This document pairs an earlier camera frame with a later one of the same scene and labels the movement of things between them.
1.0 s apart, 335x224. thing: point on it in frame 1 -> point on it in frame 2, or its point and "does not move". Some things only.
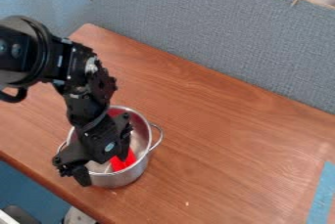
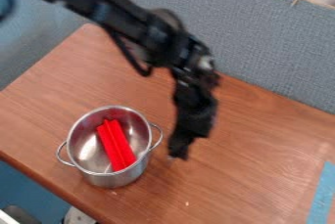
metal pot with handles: [145, 137] does not move
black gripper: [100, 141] -> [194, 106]
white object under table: [75, 216] does not move
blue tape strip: [324, 194] does not move
